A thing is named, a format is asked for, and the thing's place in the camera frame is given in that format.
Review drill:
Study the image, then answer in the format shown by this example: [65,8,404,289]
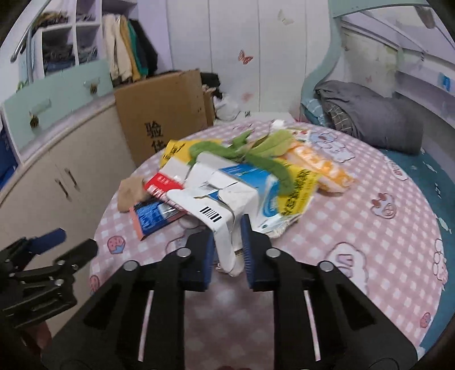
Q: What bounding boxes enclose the beige cabinet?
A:
[0,96,138,335]

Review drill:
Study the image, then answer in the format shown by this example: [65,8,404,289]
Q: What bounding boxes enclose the white shelf unit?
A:
[30,0,139,83]

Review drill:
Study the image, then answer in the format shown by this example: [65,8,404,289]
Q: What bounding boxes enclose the curved metal rail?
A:
[10,0,52,63]

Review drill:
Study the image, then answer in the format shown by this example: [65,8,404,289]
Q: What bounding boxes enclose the cream hanging garment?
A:
[102,14,124,85]

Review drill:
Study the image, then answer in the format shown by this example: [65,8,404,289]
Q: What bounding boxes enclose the brown crumpled paper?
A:
[117,177,150,213]

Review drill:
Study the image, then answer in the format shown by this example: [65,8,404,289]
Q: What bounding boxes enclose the blue orange packet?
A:
[129,198,189,242]

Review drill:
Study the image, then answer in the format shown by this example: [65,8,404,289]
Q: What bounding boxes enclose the teal striped cloth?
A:
[301,98,335,128]

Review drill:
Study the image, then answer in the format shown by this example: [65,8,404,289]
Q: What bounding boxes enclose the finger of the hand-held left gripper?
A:
[7,228,68,264]
[14,238,99,285]

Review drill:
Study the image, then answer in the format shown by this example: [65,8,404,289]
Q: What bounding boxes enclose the large cardboard box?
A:
[114,69,214,168]

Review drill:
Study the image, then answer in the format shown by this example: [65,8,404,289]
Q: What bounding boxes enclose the red white box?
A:
[144,171,189,207]

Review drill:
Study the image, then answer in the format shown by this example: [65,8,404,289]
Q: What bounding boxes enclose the mint drawer unit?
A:
[2,59,114,154]

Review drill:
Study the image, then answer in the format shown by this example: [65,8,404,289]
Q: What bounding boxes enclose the blue bag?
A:
[0,121,19,190]

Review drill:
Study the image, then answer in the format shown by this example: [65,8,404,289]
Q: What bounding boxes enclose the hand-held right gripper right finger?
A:
[240,213,418,370]

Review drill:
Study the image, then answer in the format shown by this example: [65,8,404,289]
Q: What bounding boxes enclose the teal bed frame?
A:
[300,0,455,129]

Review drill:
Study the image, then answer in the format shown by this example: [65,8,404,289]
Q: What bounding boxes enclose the white plastic bag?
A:
[213,95,243,122]

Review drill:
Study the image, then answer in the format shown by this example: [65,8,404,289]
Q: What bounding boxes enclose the mustard hanging garment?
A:
[119,16,142,82]

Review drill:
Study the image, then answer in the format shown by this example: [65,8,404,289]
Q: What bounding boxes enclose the black cloth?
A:
[201,72,223,100]

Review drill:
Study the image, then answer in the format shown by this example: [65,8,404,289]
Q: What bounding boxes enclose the orange snack packet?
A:
[281,141,356,194]

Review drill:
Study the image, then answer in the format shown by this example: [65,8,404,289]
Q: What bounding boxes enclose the grey pillow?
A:
[315,80,424,156]

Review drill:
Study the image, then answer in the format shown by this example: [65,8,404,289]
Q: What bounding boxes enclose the black hanging garment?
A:
[133,19,159,76]

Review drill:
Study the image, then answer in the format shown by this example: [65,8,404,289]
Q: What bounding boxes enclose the green leafy stalks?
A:
[188,129,307,196]

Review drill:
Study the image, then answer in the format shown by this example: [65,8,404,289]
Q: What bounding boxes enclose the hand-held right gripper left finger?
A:
[43,228,217,370]

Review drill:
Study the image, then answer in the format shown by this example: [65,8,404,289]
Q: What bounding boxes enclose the white blue torn carton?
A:
[162,151,281,276]

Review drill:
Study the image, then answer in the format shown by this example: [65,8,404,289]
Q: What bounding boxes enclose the yellow plastic bag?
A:
[160,140,322,222]

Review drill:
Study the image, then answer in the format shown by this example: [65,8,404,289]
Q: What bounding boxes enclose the green hanging garment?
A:
[128,19,148,78]

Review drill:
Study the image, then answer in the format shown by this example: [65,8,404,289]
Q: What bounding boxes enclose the teal bedsheet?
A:
[382,147,455,361]

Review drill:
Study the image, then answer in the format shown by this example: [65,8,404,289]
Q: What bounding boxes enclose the white crumpled wrapper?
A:
[270,120,297,133]

